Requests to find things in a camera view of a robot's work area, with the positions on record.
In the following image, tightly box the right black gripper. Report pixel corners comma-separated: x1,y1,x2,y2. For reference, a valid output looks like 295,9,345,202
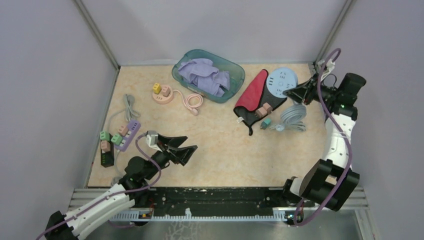
283,73,338,106

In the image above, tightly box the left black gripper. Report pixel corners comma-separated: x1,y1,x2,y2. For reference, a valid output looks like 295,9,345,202
144,133,198,180

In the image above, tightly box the blue round power socket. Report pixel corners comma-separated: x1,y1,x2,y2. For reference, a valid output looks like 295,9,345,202
265,67,298,98

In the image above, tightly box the pink plug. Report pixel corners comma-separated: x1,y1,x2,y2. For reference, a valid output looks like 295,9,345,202
118,125,129,137
160,85,171,98
262,102,273,115
255,107,268,119
100,140,111,153

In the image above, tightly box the pink round power socket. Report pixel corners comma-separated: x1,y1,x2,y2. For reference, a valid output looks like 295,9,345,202
152,83,174,105

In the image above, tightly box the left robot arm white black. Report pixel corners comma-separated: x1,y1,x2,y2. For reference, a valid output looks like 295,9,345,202
37,130,198,240

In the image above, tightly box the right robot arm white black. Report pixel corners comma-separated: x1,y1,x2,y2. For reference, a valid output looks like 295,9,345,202
281,73,367,212

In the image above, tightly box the teal plug adapter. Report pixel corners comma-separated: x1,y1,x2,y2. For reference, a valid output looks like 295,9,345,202
260,118,272,130

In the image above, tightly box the pink plug on purple strip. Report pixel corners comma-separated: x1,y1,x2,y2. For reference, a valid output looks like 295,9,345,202
118,125,129,137

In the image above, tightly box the green plug on purple strip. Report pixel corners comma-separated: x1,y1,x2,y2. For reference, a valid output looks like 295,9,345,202
111,133,123,146

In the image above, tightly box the yellow plug adapter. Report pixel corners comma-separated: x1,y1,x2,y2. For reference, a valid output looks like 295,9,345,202
152,83,162,95

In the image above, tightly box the pink plug on black strip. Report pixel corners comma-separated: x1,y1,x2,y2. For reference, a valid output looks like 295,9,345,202
100,140,111,153

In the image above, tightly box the green plug on black strip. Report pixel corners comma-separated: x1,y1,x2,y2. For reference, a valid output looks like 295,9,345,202
99,131,111,142

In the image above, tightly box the red and grey cloth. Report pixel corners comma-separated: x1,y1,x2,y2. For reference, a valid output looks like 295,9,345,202
233,69,287,136

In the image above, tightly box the purple power strip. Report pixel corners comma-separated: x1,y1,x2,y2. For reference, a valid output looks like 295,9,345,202
114,119,141,152

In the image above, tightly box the black power strip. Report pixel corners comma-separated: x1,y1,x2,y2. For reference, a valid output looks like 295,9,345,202
100,146,115,168

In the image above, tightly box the teal plastic basin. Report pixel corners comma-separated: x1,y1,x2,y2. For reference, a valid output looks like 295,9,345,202
171,49,246,104

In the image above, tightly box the purple cloth in basin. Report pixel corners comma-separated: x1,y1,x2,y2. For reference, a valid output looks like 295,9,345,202
177,58,231,97

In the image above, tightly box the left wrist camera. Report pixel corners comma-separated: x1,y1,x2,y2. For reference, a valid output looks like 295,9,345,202
145,130,160,151

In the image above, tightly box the pink coiled socket cable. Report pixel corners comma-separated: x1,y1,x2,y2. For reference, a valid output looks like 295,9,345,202
172,89,204,116

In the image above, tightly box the grey coiled cable with plug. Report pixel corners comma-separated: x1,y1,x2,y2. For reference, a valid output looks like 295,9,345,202
106,94,142,132

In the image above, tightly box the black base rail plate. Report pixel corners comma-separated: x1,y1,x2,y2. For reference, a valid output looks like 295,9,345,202
129,187,301,217

